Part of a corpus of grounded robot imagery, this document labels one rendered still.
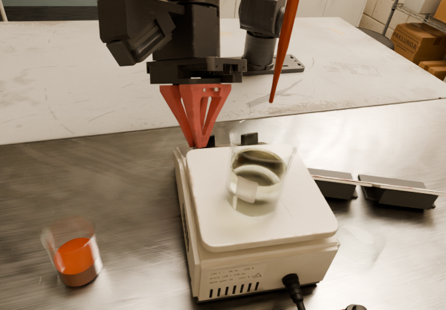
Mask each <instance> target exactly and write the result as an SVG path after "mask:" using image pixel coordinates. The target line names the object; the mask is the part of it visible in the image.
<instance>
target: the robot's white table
mask: <svg viewBox="0 0 446 310"><path fill-rule="evenodd" d="M245 40H246V30H244V29H240V22H239V19H220V57H235V56H242V55H243V54H244V45H245ZM287 54H292V55H293V56H295V57H296V58H297V59H298V60H299V61H300V62H301V63H302V64H303V65H304V66H305V70H304V72H297V73H286V74H280V77H279V81H278V83H277V88H276V91H275V96H274V99H273V103H272V104H269V96H270V92H271V86H272V81H273V74H267V75H257V76H243V77H242V83H221V84H231V85H232V90H231V92H230V94H229V96H228V97H227V99H226V101H225V103H224V105H223V107H222V109H221V111H220V113H219V114H218V117H217V118H216V121H215V123H222V122H229V121H235V120H236V121H242V120H243V119H245V118H247V117H248V116H249V115H251V114H254V113H263V114H266V115H268V116H270V117H279V116H291V115H297V114H309V113H316V112H328V111H335V110H347V109H353V108H365V107H372V106H384V105H391V104H403V103H410V102H422V101H428V100H440V99H446V83H444V82H443V81H441V80H440V79H438V78H436V77H435V76H433V75H432V74H430V73H428V72H427V71H425V70H424V69H422V68H420V67H419V66H417V65H416V64H414V63H412V62H410V61H409V60H408V59H406V58H404V57H403V56H401V55H399V54H398V53H396V52H394V51H393V50H391V49H390V48H388V47H386V46H385V45H383V44H382V43H380V42H378V41H377V40H375V39H373V38H372V37H370V36H368V35H367V34H365V33H363V32H362V31H361V30H359V29H357V28H356V27H354V26H352V25H351V24H349V23H347V22H346V21H344V20H343V19H341V18H340V17H298V18H295V22H294V25H293V30H292V33H291V39H290V42H289V48H288V50H287ZM151 61H153V58H152V54H151V55H150V56H148V57H147V58H146V59H145V60H144V61H143V62H140V63H137V64H135V65H134V66H119V64H118V63H117V62H116V60H115V58H114V57H113V56H112V54H111V52H110V51H109V50H108V48H107V46H106V43H103V42H102V41H101V39H100V30H99V21H13V22H0V146H5V145H17V144H24V143H36V142H42V141H54V140H61V139H73V138H80V137H91V136H99V135H111V134H117V133H129V132H136V131H148V130H154V129H167V128H173V127H180V125H179V123H178V121H177V119H176V118H175V116H174V115H173V113H172V111H171V109H170V108H169V106H168V105H167V103H166V101H165V99H164V98H163V96H162V95H161V93H160V91H159V86H160V85H173V84H150V74H147V69H146V62H151Z"/></svg>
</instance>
